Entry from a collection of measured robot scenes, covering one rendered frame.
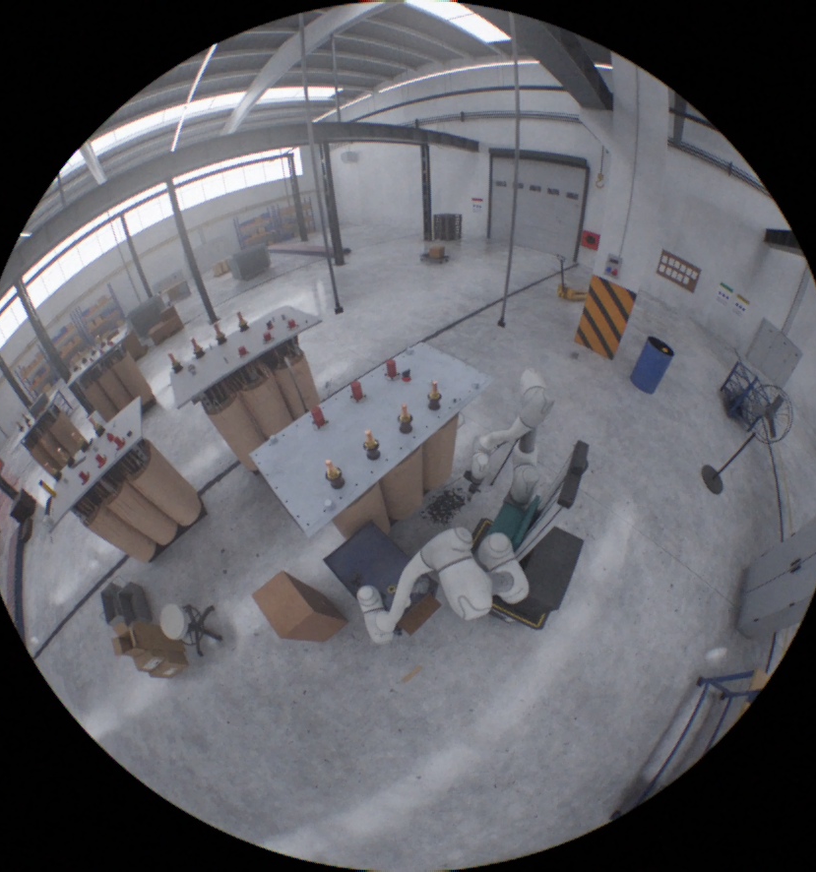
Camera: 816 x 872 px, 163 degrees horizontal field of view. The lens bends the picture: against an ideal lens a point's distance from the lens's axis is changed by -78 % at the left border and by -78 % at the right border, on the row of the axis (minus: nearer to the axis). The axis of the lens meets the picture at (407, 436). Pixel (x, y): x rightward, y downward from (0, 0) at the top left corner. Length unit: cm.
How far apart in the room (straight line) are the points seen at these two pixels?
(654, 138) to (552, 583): 606
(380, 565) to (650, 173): 619
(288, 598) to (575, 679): 252
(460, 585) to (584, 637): 229
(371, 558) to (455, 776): 219
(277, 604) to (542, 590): 170
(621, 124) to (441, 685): 749
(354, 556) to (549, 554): 131
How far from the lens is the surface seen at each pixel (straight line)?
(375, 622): 134
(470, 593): 93
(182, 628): 308
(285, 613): 196
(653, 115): 606
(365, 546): 195
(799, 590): 443
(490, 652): 276
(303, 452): 182
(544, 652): 291
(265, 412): 315
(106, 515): 357
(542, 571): 205
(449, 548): 96
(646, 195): 570
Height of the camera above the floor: 269
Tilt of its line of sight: 49 degrees down
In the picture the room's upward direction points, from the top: 4 degrees counter-clockwise
